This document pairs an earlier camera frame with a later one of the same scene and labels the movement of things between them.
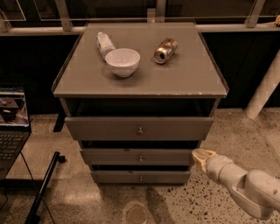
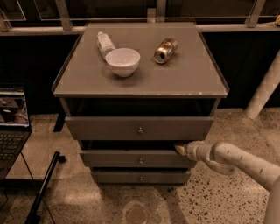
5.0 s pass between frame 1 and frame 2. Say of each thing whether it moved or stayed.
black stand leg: stayed
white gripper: moved
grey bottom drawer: stayed
